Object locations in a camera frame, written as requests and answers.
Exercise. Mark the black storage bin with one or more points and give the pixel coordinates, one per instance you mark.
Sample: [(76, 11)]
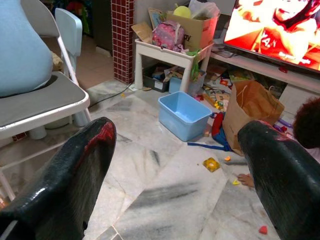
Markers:
[(155, 83)]

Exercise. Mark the children's picture book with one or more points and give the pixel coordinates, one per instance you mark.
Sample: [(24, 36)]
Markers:
[(156, 17)]

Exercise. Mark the small red toy piece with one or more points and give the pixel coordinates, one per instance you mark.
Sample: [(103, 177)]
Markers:
[(263, 230)]

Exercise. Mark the light blue cushion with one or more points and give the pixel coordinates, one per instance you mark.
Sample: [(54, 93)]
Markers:
[(20, 50)]

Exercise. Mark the brown cardboard box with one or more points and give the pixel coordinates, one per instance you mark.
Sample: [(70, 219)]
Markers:
[(200, 32)]

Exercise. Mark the blue plastic bin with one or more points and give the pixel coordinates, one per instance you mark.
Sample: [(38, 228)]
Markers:
[(183, 117)]

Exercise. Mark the child's hand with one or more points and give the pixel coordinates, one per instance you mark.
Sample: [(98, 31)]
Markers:
[(246, 180)]

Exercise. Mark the red and blue backpack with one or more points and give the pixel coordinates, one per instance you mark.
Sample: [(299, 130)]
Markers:
[(217, 130)]

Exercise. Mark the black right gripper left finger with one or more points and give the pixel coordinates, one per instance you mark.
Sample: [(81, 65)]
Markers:
[(50, 200)]

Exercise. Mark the red tiled pillar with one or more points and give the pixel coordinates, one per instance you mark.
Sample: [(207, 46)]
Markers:
[(122, 37)]

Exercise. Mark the flat screen television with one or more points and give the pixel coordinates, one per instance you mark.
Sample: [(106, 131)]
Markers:
[(275, 30)]

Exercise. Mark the white power adapter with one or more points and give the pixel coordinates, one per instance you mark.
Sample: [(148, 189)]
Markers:
[(131, 87)]

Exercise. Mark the torn cardboard piece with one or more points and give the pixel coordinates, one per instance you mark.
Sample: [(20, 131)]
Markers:
[(142, 31)]

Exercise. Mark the small blue storage bin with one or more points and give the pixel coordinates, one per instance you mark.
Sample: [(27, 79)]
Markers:
[(176, 85)]

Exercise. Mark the pink backpack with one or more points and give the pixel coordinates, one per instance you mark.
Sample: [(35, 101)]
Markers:
[(166, 35)]

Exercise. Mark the wooden puzzle board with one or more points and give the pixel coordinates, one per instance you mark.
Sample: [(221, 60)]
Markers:
[(216, 98)]

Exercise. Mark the child in pink shirt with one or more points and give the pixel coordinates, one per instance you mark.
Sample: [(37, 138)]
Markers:
[(307, 122)]

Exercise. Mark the yellow-green balloon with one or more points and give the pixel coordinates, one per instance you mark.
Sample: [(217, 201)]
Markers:
[(182, 11)]

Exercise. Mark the small orange toy piece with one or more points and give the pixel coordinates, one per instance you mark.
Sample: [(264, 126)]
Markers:
[(227, 158)]

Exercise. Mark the clear plastic bag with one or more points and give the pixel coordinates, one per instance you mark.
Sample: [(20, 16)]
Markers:
[(205, 8)]

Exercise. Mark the white folding chair grey seat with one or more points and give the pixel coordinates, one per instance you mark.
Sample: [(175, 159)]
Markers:
[(45, 97)]

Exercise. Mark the purple toy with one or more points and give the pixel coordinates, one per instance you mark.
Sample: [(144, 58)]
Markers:
[(285, 123)]

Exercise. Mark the small red item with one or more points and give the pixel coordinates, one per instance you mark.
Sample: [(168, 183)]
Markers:
[(283, 69)]

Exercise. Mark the light blue plastic chair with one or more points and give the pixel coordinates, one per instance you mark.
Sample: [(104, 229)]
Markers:
[(68, 27)]

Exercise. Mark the yellow toy block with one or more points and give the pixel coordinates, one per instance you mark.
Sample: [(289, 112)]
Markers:
[(211, 164)]

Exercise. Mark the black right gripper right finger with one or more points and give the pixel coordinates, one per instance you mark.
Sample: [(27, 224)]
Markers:
[(287, 187)]

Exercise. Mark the small brown wooden piece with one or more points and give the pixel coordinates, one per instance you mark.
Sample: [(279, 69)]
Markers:
[(147, 88)]

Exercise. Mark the white television console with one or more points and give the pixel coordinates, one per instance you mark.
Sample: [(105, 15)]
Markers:
[(295, 87)]

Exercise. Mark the white plastic table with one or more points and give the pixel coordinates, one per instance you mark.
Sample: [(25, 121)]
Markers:
[(162, 53)]

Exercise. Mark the brown paper bag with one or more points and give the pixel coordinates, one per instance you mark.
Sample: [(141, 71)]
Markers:
[(247, 112)]

